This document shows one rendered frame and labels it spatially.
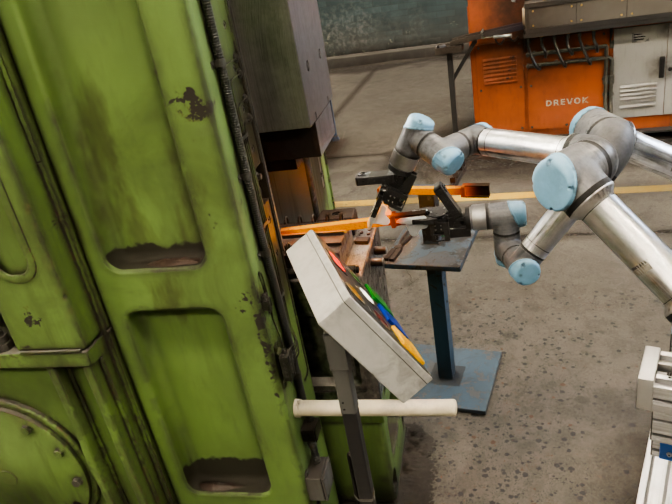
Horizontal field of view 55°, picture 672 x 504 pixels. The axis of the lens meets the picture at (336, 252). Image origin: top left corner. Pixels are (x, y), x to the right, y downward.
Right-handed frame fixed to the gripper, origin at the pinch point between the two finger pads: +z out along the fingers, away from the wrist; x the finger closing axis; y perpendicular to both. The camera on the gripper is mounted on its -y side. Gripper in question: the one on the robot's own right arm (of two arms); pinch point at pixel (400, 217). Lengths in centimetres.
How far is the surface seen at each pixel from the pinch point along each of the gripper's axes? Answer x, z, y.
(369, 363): -73, -1, -3
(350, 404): -60, 9, 19
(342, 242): -6.4, 17.1, 3.4
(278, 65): -17, 21, -51
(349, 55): 757, 156, 85
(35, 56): -41, 68, -66
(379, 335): -71, -4, -8
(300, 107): -17.2, 18.0, -40.5
